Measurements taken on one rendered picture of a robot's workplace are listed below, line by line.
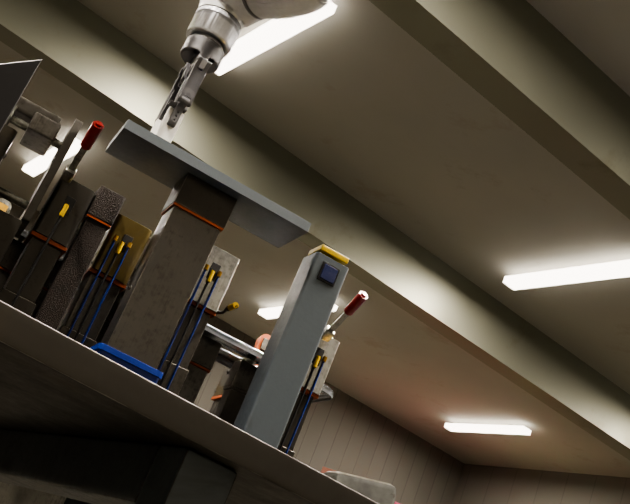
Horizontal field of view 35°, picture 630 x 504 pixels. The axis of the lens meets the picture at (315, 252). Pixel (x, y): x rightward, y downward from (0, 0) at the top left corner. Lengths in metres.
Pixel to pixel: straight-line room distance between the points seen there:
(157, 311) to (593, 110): 3.56
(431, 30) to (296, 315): 2.83
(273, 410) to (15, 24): 4.71
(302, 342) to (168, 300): 0.25
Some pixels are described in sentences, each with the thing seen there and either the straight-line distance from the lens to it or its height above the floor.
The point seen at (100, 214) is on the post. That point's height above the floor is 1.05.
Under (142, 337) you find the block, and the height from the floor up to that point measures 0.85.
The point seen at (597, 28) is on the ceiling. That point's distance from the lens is 4.85.
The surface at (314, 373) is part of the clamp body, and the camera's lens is 1.95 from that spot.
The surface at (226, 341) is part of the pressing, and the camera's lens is 2.06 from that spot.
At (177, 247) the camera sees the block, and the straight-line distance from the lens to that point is 1.71.
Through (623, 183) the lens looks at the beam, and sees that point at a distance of 5.08.
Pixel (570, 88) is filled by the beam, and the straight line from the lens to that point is 4.88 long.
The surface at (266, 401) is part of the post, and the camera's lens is 1.73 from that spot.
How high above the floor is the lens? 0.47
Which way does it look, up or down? 21 degrees up
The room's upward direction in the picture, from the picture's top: 23 degrees clockwise
